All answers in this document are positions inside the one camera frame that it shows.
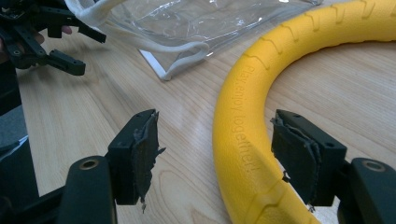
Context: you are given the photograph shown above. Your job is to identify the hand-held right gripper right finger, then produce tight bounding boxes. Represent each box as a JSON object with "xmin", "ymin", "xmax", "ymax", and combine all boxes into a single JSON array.
[{"xmin": 269, "ymin": 108, "xmax": 348, "ymax": 214}]

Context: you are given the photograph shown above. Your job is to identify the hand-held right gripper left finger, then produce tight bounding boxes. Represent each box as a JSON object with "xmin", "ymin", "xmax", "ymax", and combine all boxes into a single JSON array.
[{"xmin": 106, "ymin": 108, "xmax": 166, "ymax": 215}]

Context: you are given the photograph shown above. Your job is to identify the yellow foam ring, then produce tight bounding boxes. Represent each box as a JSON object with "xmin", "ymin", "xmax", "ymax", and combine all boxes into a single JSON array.
[{"xmin": 212, "ymin": 0, "xmax": 396, "ymax": 224}]

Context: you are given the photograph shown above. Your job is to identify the clear plastic bag white trim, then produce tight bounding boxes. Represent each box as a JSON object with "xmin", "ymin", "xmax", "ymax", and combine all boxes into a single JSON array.
[{"xmin": 64, "ymin": 0, "xmax": 324, "ymax": 82}]

